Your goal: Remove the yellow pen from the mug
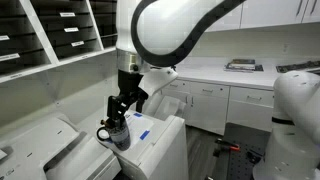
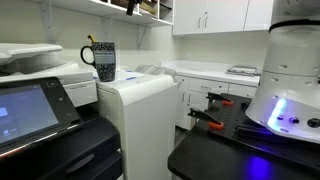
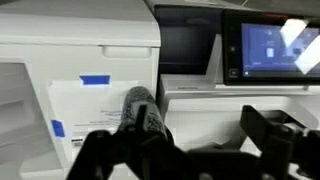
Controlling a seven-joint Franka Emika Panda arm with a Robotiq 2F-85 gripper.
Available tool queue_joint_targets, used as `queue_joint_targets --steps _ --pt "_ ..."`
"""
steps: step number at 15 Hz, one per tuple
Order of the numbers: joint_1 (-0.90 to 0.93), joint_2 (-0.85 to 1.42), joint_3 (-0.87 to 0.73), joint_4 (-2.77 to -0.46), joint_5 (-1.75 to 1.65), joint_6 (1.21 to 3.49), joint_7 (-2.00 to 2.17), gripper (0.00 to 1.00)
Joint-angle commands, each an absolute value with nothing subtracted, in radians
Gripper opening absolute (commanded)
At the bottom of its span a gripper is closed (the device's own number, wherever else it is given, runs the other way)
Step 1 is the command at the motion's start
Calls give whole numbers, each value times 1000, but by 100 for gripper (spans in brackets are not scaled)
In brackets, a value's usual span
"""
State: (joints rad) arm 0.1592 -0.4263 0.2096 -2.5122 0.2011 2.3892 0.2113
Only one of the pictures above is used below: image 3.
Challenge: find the white paper notice sheet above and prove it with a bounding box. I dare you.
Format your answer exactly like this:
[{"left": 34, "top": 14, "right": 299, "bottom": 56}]
[{"left": 49, "top": 81, "right": 137, "bottom": 147}]

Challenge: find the blue tape strip side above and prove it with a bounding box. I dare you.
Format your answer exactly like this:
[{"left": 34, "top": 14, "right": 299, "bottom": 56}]
[{"left": 51, "top": 120, "right": 65, "bottom": 137}]

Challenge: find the printer touchscreen control panel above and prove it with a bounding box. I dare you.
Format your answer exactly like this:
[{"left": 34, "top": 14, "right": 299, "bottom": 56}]
[{"left": 221, "top": 10, "right": 320, "bottom": 86}]

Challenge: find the white office printer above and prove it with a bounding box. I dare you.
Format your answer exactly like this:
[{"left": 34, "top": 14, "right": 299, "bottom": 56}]
[{"left": 0, "top": 0, "right": 320, "bottom": 180}]

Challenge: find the dark speckled ceramic mug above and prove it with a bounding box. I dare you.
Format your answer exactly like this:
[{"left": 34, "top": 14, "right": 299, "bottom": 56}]
[{"left": 118, "top": 86, "right": 174, "bottom": 143}]

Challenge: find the blue tape strip top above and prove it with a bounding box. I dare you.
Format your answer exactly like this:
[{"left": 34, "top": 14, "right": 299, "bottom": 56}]
[{"left": 80, "top": 75, "right": 110, "bottom": 85}]

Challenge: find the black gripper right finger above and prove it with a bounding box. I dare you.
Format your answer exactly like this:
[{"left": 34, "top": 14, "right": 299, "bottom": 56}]
[{"left": 240, "top": 105, "right": 320, "bottom": 180}]

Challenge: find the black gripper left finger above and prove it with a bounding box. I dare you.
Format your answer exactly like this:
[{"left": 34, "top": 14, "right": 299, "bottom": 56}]
[{"left": 66, "top": 130, "right": 140, "bottom": 180}]

